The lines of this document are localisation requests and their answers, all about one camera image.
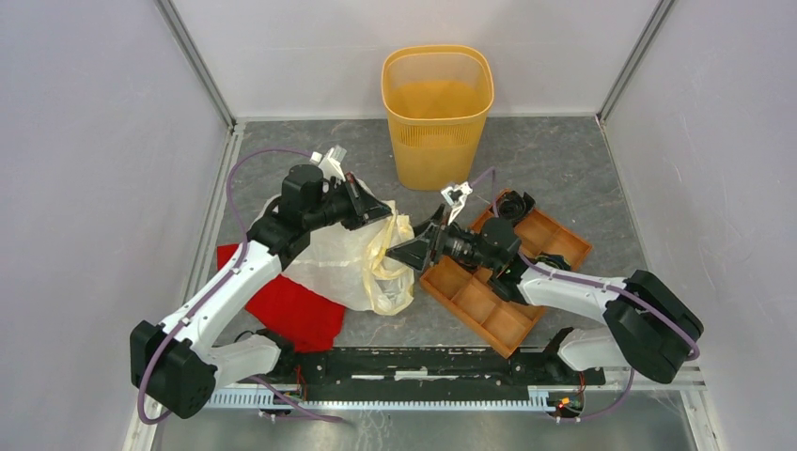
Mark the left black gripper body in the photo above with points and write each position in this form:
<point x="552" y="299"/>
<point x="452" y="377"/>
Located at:
<point x="337" y="206"/>

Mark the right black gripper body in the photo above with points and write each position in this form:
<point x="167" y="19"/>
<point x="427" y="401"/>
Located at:
<point x="459" y="245"/>

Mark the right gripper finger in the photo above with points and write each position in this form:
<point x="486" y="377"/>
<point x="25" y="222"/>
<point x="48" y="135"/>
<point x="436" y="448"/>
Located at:
<point x="415" y="254"/>
<point x="429" y="231"/>

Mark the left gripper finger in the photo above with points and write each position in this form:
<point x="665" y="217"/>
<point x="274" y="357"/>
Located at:
<point x="365" y="203"/>
<point x="372" y="216"/>

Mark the wooden compartment tray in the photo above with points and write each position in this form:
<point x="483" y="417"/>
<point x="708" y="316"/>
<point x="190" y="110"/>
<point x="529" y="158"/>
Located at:
<point x="474" y="295"/>

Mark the cream plastic trash bag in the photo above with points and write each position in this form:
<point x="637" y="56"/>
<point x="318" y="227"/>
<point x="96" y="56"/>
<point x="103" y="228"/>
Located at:
<point x="351" y="268"/>

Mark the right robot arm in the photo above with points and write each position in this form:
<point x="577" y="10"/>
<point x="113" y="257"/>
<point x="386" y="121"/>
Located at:
<point x="644" y="325"/>

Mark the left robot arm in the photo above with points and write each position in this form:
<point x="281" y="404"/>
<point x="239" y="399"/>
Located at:
<point x="175" y="364"/>

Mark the yellow plastic trash bin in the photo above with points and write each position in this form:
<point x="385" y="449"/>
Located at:
<point x="437" y="99"/>

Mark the black rolled bag top-left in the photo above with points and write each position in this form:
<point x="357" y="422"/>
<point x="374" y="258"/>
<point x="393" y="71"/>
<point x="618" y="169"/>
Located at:
<point x="513" y="206"/>

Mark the black green rolled bag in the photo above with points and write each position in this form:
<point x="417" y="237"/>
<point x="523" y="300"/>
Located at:
<point x="551" y="260"/>

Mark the red cloth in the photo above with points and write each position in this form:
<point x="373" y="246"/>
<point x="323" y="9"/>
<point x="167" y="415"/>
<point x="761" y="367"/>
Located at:
<point x="309" y="321"/>

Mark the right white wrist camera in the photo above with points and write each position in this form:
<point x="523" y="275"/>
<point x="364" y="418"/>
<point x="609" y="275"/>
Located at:
<point x="455" y="197"/>

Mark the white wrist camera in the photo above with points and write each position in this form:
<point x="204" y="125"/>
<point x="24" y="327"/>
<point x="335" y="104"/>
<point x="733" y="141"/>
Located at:
<point x="455" y="197"/>
<point x="330" y="162"/>

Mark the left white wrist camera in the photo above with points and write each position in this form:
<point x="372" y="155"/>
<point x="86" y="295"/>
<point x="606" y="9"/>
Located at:
<point x="330" y="162"/>

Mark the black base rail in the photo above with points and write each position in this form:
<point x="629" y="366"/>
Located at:
<point x="445" y="374"/>

